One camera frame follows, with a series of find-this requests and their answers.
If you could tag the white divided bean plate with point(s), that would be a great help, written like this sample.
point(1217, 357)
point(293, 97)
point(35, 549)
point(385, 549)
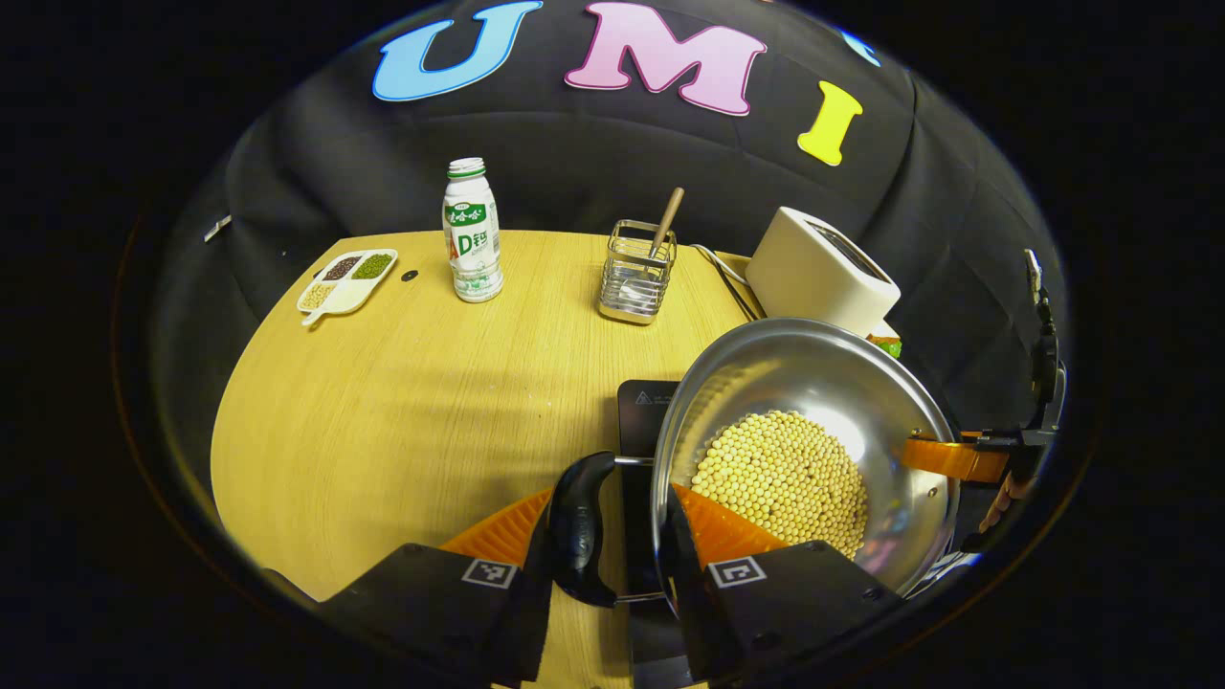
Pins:
point(349, 287)

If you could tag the wooden stick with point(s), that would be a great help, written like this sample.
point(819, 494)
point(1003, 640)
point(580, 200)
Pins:
point(667, 222)

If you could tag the white drink bottle green label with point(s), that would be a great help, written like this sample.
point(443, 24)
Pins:
point(472, 249)

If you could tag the toy sandwich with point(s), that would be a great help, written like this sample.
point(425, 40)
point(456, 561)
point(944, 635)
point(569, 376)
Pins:
point(890, 346)

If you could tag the white toaster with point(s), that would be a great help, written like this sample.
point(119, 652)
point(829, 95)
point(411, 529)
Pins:
point(813, 277)

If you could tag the pile of yellow soybeans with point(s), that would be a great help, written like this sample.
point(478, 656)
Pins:
point(785, 469)

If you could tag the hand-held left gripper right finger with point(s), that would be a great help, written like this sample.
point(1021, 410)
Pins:
point(689, 612)

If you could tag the black backdrop cloth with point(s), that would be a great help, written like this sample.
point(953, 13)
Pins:
point(574, 163)

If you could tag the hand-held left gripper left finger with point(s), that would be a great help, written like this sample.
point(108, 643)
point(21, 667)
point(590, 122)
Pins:
point(536, 622)

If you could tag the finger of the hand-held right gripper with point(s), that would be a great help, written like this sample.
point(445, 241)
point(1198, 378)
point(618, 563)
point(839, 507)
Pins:
point(957, 461)

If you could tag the black induction cooktop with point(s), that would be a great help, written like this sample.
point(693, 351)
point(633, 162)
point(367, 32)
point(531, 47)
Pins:
point(641, 411)

